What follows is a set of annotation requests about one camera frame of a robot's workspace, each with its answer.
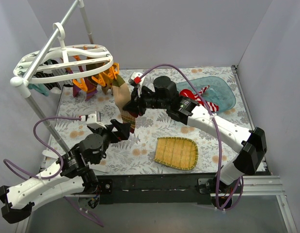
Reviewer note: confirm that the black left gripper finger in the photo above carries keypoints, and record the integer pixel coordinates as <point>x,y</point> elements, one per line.
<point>118,132</point>
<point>124,131</point>

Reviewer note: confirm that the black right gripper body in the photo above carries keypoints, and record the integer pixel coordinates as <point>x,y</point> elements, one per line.
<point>136,103</point>

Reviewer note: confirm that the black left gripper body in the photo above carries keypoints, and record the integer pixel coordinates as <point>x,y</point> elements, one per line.
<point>111,132</point>

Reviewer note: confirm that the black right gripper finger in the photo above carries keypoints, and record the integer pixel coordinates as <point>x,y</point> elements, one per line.
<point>135,107</point>
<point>135,98</point>

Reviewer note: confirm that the brown olive sock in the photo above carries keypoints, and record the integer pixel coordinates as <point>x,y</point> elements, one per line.
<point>122,96</point>

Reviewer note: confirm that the red white patterned sock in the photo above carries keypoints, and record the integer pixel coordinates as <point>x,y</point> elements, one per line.
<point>188,93</point>

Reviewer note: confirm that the mustard yellow sock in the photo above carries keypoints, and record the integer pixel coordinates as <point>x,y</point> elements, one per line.
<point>104,79</point>

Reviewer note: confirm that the white round clip hanger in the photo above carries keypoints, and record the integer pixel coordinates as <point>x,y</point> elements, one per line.
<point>61,57</point>

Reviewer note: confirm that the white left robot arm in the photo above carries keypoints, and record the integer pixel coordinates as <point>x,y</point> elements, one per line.
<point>70,174</point>

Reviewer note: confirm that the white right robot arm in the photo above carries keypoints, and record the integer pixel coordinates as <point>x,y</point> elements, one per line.
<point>250,145</point>

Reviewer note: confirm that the purple striped sock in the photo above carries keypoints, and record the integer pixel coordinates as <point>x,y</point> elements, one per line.
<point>86,84</point>

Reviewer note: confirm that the woven bamboo tray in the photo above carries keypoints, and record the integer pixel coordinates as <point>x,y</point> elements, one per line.
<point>177,152</point>

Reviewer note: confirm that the blue transparent plastic basin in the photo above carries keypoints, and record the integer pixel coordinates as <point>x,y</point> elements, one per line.
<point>214,90</point>

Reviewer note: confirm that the black white striped sock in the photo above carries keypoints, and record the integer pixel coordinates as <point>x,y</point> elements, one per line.
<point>49,85</point>

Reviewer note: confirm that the white drying rack stand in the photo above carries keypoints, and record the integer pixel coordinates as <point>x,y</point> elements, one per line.
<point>77,4</point>

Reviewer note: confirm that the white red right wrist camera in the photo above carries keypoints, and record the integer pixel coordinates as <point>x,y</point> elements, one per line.
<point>135,80</point>

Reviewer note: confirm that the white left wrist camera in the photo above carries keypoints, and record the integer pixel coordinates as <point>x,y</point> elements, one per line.
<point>93,121</point>

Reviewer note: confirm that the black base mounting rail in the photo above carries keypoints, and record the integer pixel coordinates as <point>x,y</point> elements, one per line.
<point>155,188</point>

